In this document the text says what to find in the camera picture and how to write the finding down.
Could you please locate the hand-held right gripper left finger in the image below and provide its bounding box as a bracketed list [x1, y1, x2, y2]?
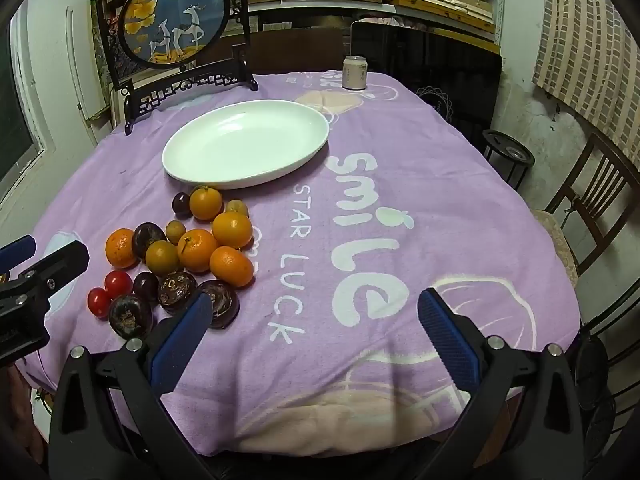
[47, 291, 216, 480]

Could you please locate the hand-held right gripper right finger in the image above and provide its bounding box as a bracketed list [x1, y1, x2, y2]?
[417, 287, 599, 480]

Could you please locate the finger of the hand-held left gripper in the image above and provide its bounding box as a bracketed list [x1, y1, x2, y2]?
[10, 240, 91, 307]
[0, 234, 37, 274]

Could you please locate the dark brown water chestnut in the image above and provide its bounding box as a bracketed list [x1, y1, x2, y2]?
[131, 222, 168, 257]
[157, 271, 199, 314]
[108, 294, 154, 340]
[197, 280, 241, 330]

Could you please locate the red cherry tomato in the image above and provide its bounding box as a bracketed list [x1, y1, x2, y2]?
[87, 287, 112, 319]
[104, 270, 134, 299]

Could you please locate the smooth yellow-orange fruit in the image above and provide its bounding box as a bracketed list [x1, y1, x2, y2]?
[145, 240, 181, 276]

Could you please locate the mandarin orange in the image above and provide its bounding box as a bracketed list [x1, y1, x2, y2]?
[209, 245, 255, 289]
[177, 228, 219, 274]
[189, 186, 224, 221]
[104, 228, 141, 269]
[211, 211, 254, 250]

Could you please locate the white oval plate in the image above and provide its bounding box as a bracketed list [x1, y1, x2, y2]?
[162, 99, 330, 191]

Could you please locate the white framed window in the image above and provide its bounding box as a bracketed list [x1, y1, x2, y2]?
[0, 10, 49, 192]

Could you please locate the beige chair cushion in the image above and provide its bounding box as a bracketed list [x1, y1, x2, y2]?
[530, 209, 580, 289]

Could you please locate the black metal chair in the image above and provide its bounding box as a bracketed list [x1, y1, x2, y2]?
[575, 317, 640, 456]

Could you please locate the purple printed blanket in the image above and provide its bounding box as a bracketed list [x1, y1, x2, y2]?
[10, 71, 584, 459]

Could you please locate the black round stool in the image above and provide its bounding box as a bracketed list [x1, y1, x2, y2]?
[481, 129, 536, 192]

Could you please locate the white leaning board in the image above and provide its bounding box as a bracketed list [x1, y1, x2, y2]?
[66, 6, 109, 121]

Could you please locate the wooden slat chair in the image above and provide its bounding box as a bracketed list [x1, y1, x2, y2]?
[544, 131, 640, 279]

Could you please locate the round deer screen black stand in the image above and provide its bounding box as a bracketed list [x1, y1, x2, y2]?
[95, 0, 260, 136]

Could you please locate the black folded table board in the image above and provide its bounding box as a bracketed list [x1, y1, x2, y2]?
[350, 20, 504, 129]

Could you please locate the pale drink can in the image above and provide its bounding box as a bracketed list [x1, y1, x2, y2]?
[343, 55, 367, 92]

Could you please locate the brown wooden board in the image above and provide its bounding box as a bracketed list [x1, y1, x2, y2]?
[249, 27, 352, 74]

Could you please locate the checkered woven curtain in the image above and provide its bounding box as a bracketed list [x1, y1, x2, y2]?
[531, 0, 640, 154]

